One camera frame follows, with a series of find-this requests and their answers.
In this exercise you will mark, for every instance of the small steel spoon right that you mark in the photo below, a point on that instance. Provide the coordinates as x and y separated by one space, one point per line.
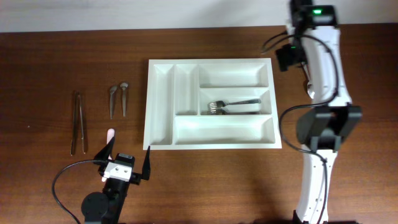
124 87

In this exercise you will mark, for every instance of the steel kitchen tongs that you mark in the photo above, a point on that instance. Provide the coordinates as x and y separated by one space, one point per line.
78 123

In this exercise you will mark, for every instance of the small steel spoon left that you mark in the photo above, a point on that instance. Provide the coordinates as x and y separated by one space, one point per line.
112 92

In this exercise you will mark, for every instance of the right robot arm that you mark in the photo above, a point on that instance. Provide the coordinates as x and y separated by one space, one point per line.
314 43

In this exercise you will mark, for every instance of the white plastic cutlery tray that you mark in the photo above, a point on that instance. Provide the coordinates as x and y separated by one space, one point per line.
178 91

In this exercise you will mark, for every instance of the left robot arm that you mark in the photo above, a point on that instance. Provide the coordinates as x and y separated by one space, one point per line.
106 206

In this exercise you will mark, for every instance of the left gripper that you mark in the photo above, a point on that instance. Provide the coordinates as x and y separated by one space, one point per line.
105 153

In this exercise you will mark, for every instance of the small steel spoon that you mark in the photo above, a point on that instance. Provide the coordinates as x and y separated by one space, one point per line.
112 92
124 87

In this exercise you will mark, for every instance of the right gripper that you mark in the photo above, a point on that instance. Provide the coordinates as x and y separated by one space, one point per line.
286 56

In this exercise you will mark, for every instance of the steel fork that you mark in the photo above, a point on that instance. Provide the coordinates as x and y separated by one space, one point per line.
221 104
224 112

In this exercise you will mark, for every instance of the steel tablespoon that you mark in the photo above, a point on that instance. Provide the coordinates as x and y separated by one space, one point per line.
310 90

